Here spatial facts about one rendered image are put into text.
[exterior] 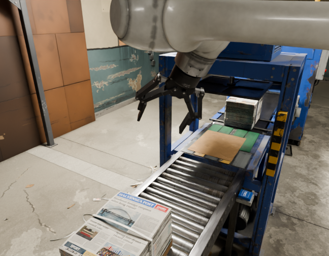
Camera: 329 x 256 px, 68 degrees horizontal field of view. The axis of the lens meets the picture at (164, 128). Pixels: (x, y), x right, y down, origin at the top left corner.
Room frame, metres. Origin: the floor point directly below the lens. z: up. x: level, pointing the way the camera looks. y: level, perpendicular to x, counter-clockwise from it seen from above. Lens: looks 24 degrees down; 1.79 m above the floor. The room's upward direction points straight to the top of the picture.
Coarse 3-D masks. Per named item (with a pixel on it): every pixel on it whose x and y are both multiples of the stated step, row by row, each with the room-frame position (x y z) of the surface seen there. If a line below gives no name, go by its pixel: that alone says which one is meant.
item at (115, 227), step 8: (104, 216) 0.80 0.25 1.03; (112, 216) 0.80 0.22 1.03; (104, 224) 0.75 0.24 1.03; (112, 224) 0.75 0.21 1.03; (128, 224) 0.76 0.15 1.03; (120, 232) 0.71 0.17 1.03; (128, 232) 0.71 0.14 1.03; (144, 232) 0.71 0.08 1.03; (136, 240) 0.67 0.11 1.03; (144, 240) 0.68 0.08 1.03
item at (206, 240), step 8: (240, 168) 1.52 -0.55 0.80; (240, 176) 1.41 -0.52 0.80; (232, 184) 1.32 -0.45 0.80; (240, 184) 1.38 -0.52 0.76; (232, 192) 1.25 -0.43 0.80; (224, 200) 1.17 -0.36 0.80; (232, 200) 1.20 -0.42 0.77; (216, 208) 1.10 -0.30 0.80; (224, 208) 1.10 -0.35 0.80; (216, 216) 1.04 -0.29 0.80; (224, 216) 1.10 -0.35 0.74; (208, 224) 0.98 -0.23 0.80; (216, 224) 0.98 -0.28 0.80; (208, 232) 0.93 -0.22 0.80; (216, 232) 0.98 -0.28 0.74; (200, 240) 0.88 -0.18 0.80; (208, 240) 0.88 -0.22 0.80; (192, 248) 0.83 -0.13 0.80; (200, 248) 0.83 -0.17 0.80; (208, 248) 0.88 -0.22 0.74
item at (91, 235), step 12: (84, 228) 0.73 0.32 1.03; (96, 228) 0.73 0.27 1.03; (72, 240) 0.67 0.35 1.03; (84, 240) 0.67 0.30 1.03; (96, 240) 0.67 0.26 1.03; (108, 240) 0.67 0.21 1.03; (120, 240) 0.67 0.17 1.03; (132, 240) 0.67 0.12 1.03; (60, 252) 0.64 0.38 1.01; (72, 252) 0.62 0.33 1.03; (84, 252) 0.62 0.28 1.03; (96, 252) 0.62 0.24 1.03; (108, 252) 0.62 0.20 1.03; (120, 252) 0.62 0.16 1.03; (132, 252) 0.62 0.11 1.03; (144, 252) 0.64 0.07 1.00
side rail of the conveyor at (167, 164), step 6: (174, 156) 1.68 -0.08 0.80; (168, 162) 1.60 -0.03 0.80; (174, 162) 1.61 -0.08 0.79; (162, 168) 1.52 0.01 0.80; (156, 174) 1.44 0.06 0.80; (150, 180) 1.37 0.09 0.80; (144, 186) 1.30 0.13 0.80; (150, 186) 1.33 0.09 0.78; (138, 192) 1.25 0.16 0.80; (144, 192) 1.27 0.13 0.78
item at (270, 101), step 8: (264, 96) 3.36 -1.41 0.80; (272, 96) 3.36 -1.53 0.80; (264, 104) 3.00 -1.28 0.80; (272, 104) 3.00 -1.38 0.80; (264, 112) 2.69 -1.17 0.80; (272, 112) 2.69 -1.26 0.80; (272, 120) 2.46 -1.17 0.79; (240, 128) 2.26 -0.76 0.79; (264, 128) 2.24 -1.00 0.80; (272, 128) 2.25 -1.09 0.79
